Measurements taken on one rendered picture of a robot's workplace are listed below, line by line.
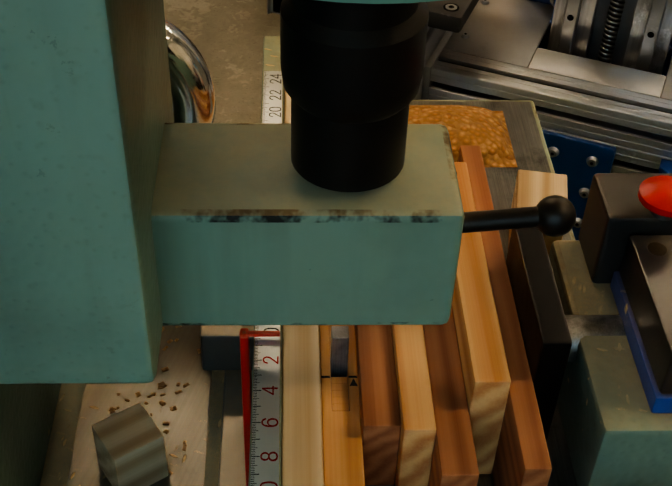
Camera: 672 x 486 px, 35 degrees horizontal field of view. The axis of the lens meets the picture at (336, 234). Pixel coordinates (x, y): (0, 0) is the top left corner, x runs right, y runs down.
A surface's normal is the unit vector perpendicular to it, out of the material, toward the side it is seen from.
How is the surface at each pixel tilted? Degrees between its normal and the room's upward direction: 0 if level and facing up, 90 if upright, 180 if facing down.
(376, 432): 90
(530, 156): 0
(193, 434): 0
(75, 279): 90
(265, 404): 0
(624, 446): 90
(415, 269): 90
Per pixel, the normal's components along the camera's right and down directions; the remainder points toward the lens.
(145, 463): 0.58, 0.55
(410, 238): 0.04, 0.66
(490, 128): 0.42, -0.68
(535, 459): 0.03, -0.75
